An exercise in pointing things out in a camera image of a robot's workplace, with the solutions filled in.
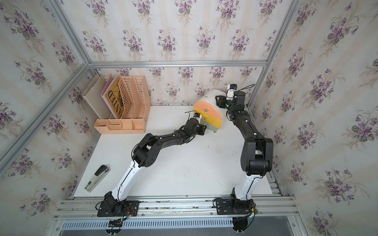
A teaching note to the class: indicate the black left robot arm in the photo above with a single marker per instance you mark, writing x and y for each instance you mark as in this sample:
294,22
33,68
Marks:
145,153

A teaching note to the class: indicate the beige cardboard folder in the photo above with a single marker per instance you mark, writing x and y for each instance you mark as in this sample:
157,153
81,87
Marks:
92,95

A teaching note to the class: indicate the pink top drawer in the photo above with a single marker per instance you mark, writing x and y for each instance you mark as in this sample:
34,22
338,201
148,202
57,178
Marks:
213,114

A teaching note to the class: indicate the white oval drawer cabinet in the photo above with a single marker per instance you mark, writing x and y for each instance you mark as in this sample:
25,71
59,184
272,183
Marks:
208,102

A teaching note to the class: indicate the grey black stapler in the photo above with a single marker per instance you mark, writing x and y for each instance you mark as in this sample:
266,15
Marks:
98,176

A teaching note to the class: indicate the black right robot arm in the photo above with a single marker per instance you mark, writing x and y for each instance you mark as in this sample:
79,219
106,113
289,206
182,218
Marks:
257,153

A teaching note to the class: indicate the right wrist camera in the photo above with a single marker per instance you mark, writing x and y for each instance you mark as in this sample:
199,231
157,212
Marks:
231,89

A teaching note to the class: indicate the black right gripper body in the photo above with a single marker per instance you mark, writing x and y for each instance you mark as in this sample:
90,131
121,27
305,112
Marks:
223,103

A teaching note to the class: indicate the yellow drawer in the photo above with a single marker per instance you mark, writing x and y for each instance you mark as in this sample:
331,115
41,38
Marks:
212,119

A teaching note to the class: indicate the wanted poster book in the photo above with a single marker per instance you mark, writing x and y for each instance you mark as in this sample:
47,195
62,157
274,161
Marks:
111,95

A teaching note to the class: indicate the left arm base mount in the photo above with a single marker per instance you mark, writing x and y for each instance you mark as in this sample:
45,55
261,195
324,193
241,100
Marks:
110,207

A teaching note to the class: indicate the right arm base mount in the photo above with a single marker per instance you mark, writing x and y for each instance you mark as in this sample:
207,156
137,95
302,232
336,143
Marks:
234,205

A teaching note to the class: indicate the beige desk file organizer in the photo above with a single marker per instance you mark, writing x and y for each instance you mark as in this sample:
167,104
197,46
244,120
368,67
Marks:
137,105

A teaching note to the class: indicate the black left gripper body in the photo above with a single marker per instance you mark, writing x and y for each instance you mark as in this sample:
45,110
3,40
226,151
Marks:
200,131

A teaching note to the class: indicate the grey bottom drawer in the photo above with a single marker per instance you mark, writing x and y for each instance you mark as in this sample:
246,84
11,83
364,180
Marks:
212,124

